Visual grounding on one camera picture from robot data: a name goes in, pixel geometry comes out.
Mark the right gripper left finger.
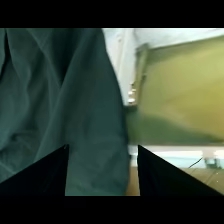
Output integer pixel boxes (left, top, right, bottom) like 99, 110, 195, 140
0, 143, 70, 197

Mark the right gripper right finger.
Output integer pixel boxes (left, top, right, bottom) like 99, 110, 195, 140
137, 143, 224, 197

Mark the dark green garment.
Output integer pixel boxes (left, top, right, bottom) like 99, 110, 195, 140
0, 28, 131, 197

